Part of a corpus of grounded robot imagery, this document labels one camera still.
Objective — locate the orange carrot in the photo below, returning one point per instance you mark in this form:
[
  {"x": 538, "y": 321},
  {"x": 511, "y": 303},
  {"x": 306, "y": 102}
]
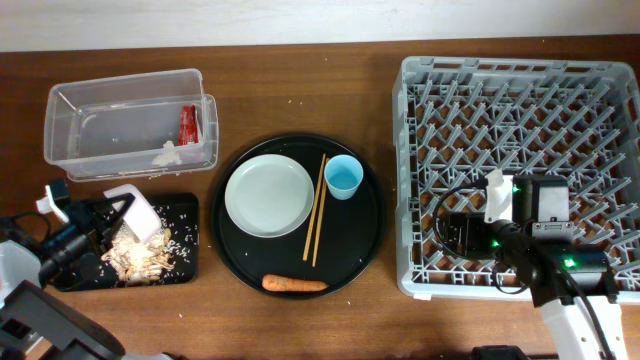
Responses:
[{"x": 276, "y": 283}]

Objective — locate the light blue cup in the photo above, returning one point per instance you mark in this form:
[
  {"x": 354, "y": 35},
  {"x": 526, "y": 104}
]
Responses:
[{"x": 343, "y": 175}]

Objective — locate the black rectangular tray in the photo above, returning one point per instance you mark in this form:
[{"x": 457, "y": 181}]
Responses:
[{"x": 185, "y": 225}]

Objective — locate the wooden chopstick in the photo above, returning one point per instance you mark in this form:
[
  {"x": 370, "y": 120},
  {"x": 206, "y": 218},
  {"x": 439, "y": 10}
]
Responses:
[
  {"x": 323, "y": 191},
  {"x": 314, "y": 209}
]

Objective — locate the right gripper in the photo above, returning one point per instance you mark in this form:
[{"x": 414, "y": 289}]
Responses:
[{"x": 471, "y": 223}]

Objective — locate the clear plastic bin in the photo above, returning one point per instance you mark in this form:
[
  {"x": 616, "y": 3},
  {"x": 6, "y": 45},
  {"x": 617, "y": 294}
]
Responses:
[{"x": 113, "y": 127}]

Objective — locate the grey dishwasher rack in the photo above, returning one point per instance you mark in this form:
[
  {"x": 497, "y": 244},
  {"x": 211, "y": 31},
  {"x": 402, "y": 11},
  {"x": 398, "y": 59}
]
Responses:
[{"x": 457, "y": 119}]

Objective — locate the red snack wrapper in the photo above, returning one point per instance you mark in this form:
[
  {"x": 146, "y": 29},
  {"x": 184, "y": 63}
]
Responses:
[{"x": 189, "y": 133}]

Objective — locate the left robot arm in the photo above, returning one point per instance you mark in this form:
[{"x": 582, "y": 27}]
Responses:
[{"x": 28, "y": 313}]

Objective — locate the round black serving tray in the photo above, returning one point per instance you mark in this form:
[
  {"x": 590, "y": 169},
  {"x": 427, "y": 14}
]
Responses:
[{"x": 351, "y": 232}]

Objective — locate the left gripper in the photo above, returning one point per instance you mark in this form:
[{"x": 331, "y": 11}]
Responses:
[{"x": 90, "y": 221}]

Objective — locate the grey plate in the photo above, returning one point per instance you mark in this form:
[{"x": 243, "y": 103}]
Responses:
[{"x": 269, "y": 196}]

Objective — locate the white napkin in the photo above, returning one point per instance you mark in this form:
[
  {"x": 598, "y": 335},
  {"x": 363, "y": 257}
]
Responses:
[{"x": 169, "y": 156}]

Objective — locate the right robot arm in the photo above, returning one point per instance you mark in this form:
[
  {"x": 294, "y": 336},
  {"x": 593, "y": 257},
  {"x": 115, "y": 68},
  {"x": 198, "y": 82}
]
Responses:
[{"x": 574, "y": 288}]

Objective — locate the food scraps and rice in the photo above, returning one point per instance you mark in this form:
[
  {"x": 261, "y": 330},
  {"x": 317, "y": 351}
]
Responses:
[{"x": 140, "y": 255}]

